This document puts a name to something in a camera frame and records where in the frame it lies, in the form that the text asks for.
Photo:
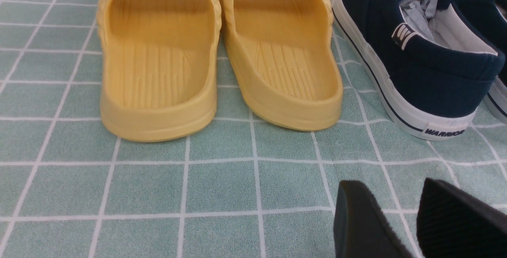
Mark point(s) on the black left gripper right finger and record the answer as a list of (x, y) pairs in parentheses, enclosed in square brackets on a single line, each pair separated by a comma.
[(453, 224)]

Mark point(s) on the yellow slide slipper right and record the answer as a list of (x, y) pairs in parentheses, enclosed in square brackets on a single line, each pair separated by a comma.
[(280, 51)]

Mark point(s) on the navy slip-on shoe left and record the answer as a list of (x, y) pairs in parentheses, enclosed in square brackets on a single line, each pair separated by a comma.
[(430, 64)]

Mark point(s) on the green checked cloth mat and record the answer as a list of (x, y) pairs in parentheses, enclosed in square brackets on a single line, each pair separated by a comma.
[(239, 188)]

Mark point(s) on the yellow slide slipper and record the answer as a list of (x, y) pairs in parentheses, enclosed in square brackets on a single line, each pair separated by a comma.
[(159, 67), (280, 51)]

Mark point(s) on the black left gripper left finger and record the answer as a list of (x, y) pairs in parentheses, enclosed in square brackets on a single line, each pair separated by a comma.
[(361, 229)]

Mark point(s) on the yellow slide slipper left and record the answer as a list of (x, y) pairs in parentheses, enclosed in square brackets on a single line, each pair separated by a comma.
[(159, 67)]

